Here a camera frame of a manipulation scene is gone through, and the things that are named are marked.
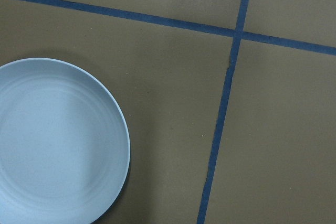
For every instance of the blue plate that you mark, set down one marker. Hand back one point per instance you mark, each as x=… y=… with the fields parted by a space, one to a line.
x=65 y=146

